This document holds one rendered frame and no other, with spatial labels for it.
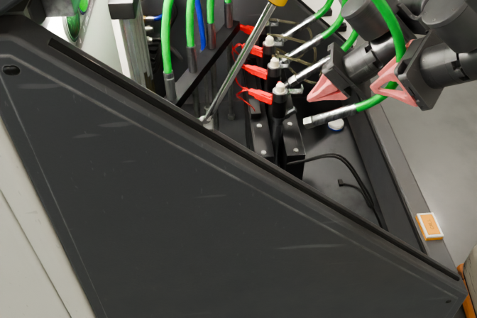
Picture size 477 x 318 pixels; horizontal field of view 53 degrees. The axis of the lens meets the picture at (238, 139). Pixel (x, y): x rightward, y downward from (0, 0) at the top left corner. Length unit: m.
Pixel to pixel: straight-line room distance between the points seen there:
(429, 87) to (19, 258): 0.57
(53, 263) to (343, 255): 0.37
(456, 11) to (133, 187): 0.39
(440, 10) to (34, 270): 0.58
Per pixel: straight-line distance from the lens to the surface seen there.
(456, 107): 2.79
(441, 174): 2.39
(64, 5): 0.49
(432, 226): 0.90
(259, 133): 0.97
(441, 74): 0.66
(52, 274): 0.68
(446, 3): 0.59
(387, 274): 0.74
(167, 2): 0.76
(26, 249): 0.64
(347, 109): 0.77
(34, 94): 0.45
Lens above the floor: 1.65
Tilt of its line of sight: 44 degrees down
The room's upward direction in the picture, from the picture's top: 1 degrees counter-clockwise
